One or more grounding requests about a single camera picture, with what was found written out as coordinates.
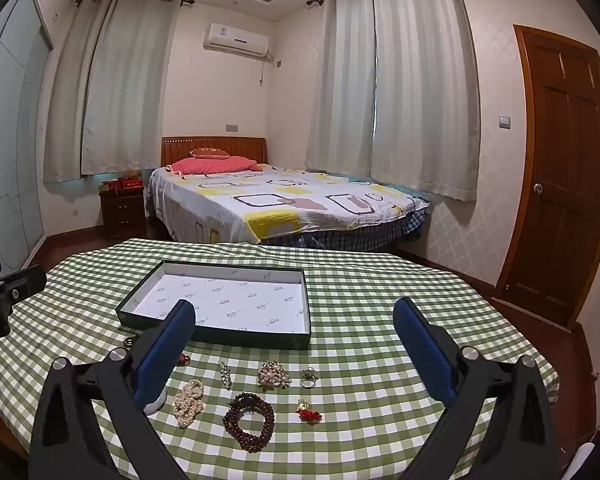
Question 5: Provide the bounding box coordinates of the blue plaid bed sheet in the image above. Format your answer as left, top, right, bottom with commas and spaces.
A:
260, 207, 428, 252

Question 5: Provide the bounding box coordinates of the pearl flower brooch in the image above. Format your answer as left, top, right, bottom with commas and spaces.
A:
257, 360, 292, 391

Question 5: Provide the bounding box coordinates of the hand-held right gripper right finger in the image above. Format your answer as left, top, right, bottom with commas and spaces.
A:
391, 296, 561, 480

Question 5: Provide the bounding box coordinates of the dark wooden nightstand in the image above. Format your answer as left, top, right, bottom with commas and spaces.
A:
99, 187, 147, 228

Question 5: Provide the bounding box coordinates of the frosted glass sliding wardrobe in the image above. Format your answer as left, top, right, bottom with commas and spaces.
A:
0, 0, 56, 271

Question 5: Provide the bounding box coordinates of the patterned bedspread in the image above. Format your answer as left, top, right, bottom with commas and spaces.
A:
146, 162, 431, 246

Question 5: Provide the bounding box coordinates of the white pearl bracelet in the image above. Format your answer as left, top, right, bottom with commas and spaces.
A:
172, 379, 206, 429

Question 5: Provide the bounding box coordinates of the dark green shallow box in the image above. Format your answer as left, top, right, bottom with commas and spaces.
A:
116, 260, 313, 351

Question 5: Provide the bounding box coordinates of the white jade bangle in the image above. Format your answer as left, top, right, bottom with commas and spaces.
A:
144, 391, 168, 415

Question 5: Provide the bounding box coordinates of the white curtain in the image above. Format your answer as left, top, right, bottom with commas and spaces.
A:
81, 0, 181, 177
43, 0, 116, 183
370, 0, 481, 202
306, 0, 378, 178

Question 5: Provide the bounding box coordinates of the brown wooden door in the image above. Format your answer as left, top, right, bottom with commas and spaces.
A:
492, 24, 600, 331

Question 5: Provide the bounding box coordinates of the dark red bead bracelet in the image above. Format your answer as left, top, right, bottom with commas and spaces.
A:
222, 392, 277, 453

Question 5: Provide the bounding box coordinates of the green checked tablecloth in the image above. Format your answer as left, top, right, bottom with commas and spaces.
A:
0, 238, 561, 480

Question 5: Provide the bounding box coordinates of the wooden bed headboard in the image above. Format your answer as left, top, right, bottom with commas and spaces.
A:
161, 136, 269, 168

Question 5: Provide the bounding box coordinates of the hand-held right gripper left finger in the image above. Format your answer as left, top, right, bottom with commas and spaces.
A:
28, 299, 197, 480

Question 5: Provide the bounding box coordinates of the white wall air conditioner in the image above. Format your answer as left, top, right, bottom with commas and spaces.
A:
203, 22, 272, 59

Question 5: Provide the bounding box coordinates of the pink pillow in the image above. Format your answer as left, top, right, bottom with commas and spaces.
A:
165, 156, 263, 176

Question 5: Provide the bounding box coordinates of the red flower pendant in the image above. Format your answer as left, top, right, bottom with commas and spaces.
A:
296, 398, 322, 425

